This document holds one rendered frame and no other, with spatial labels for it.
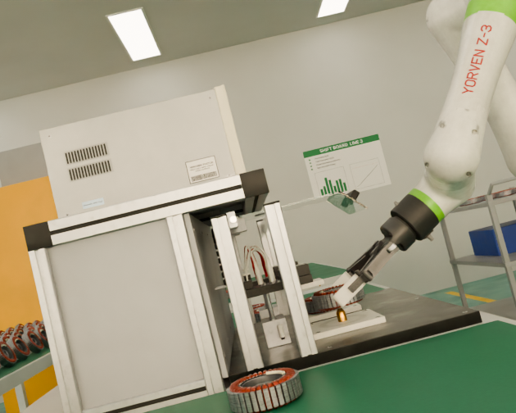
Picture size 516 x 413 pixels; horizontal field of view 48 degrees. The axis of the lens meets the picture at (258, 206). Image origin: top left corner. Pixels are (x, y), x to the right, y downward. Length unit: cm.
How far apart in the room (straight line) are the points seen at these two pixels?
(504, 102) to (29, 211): 411
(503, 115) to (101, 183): 96
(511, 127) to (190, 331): 93
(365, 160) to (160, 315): 585
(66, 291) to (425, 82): 636
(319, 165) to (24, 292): 347
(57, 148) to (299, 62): 584
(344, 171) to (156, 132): 560
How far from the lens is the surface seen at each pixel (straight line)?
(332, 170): 671
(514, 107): 155
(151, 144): 121
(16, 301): 508
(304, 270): 123
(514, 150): 157
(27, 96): 724
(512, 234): 406
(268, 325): 123
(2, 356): 260
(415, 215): 127
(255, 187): 104
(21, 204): 507
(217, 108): 121
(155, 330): 107
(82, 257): 109
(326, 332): 120
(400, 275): 682
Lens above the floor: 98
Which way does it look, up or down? 4 degrees up
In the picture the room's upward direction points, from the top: 14 degrees counter-clockwise
